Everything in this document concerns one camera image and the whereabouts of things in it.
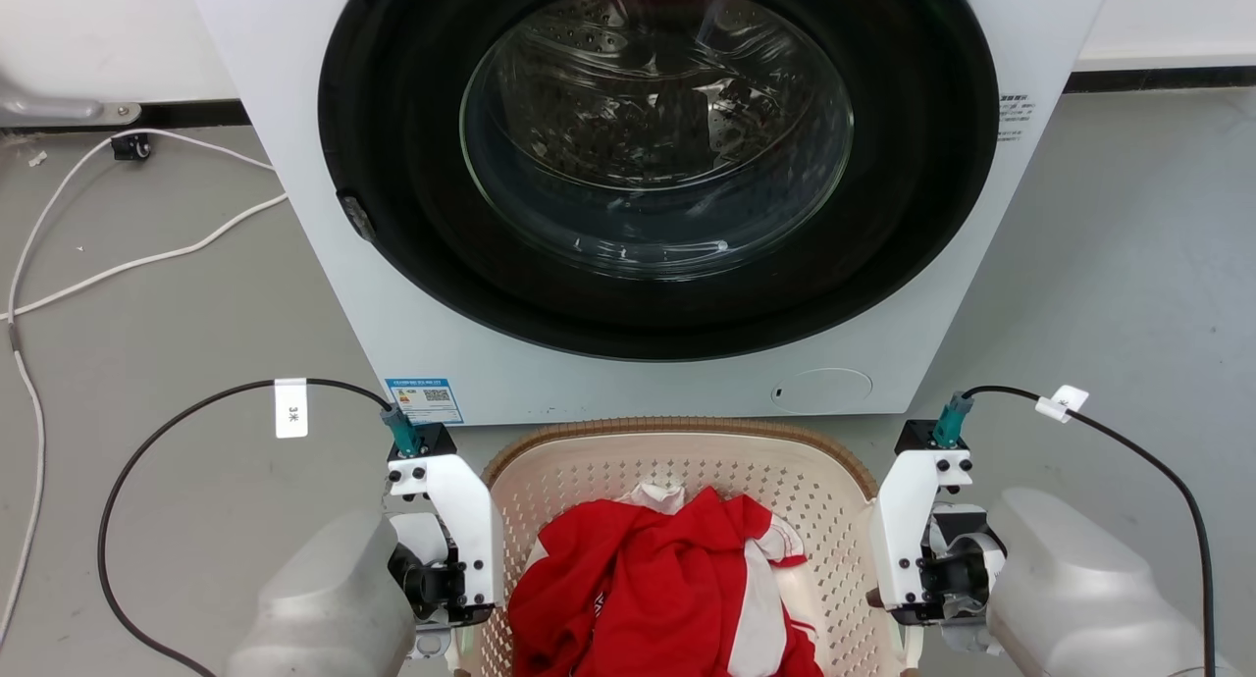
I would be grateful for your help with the beige perforated laundry basket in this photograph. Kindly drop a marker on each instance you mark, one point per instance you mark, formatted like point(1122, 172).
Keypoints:
point(589, 466)

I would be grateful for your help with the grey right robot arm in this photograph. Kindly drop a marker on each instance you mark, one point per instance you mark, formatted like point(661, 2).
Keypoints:
point(1079, 589)

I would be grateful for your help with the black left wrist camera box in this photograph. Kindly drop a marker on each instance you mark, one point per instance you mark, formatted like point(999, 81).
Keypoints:
point(437, 442)

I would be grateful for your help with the black washer door latch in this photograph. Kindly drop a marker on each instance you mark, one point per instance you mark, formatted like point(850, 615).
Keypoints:
point(357, 218)

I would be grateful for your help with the small black caster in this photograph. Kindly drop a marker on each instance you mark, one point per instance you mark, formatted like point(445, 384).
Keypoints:
point(130, 147)

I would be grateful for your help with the white front-load washing machine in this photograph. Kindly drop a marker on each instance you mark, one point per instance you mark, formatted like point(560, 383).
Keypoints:
point(589, 388)

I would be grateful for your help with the round white filter cover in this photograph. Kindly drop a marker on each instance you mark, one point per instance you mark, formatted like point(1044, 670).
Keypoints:
point(822, 390)

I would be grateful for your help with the blue energy label sticker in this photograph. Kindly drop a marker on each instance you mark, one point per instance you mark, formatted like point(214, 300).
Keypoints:
point(424, 400)

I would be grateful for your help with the white printed text sticker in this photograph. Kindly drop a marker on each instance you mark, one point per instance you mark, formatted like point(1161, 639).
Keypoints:
point(1012, 118)

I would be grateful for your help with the grey metal foot bracket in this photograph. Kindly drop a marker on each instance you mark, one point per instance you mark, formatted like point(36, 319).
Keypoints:
point(49, 105)

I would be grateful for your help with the red and white garment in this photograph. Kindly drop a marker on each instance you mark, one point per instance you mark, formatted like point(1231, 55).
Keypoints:
point(648, 579)

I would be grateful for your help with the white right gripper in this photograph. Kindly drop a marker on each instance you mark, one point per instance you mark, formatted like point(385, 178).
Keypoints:
point(898, 540)

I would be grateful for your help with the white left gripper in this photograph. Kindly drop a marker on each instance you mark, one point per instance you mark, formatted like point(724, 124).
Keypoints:
point(466, 530)

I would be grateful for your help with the black round washer door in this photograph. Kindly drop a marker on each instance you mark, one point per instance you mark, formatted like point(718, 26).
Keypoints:
point(402, 216)

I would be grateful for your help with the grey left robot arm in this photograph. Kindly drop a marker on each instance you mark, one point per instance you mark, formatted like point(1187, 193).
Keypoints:
point(329, 608)

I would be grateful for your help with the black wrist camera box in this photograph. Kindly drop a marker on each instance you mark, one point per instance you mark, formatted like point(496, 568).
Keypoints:
point(920, 435)
point(437, 442)

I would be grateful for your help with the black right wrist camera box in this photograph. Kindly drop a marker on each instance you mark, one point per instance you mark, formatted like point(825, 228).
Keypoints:
point(920, 435)

